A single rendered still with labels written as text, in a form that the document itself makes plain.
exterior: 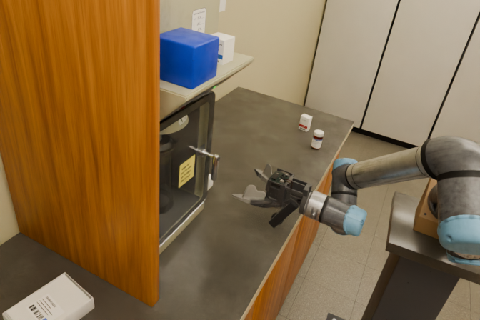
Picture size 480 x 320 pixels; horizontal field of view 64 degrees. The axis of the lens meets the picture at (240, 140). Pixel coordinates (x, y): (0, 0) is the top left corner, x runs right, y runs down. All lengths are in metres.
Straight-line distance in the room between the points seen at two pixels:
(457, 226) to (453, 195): 0.06
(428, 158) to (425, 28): 2.88
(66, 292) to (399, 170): 0.87
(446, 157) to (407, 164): 0.12
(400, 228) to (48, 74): 1.19
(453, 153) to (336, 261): 1.83
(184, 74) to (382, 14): 3.10
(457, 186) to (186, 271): 0.73
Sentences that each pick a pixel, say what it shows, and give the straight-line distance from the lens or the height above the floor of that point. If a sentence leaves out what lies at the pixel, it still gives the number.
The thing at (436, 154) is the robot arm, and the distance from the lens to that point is 0.92.
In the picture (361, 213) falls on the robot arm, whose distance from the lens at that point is 1.05.
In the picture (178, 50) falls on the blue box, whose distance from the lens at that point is 0.79.
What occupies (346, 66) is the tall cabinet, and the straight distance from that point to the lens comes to 3.92.
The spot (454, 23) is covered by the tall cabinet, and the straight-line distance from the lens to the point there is 3.75.
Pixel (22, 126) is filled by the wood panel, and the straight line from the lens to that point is 1.05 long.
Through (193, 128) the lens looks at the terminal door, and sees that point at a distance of 1.06.
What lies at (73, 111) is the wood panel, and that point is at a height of 1.44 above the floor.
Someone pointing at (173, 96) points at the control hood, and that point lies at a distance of 0.78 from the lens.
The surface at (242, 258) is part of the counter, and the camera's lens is 1.21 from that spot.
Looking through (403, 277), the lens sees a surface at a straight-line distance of 1.60.
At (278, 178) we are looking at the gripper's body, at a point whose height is 1.21.
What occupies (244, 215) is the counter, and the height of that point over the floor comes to 0.94.
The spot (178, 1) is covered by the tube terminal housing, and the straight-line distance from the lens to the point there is 0.89.
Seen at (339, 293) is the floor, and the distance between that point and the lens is 2.48.
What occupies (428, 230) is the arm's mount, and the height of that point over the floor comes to 0.96.
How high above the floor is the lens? 1.83
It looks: 30 degrees down
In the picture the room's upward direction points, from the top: 7 degrees clockwise
